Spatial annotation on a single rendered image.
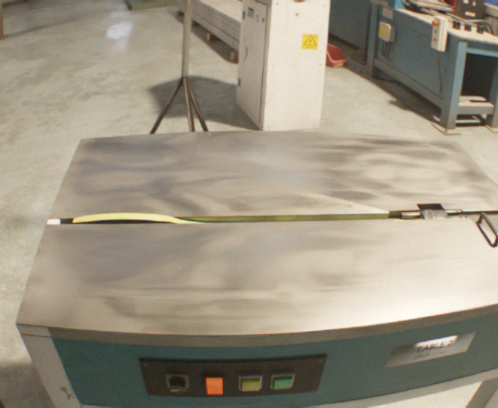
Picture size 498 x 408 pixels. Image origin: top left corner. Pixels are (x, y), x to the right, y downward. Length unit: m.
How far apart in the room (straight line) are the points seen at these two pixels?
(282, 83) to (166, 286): 2.17
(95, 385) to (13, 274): 1.27
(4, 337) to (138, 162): 0.97
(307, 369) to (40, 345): 0.38
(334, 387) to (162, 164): 0.51
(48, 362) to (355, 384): 0.46
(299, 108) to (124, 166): 1.98
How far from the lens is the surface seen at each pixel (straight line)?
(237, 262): 0.72
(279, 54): 2.69
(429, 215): 0.89
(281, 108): 2.81
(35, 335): 0.68
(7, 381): 1.59
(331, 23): 5.13
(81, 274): 0.71
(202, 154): 0.98
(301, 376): 0.70
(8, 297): 1.87
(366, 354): 0.70
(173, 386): 0.67
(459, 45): 3.22
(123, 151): 1.02
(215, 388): 0.68
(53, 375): 0.74
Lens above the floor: 1.19
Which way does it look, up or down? 33 degrees down
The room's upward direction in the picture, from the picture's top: 4 degrees clockwise
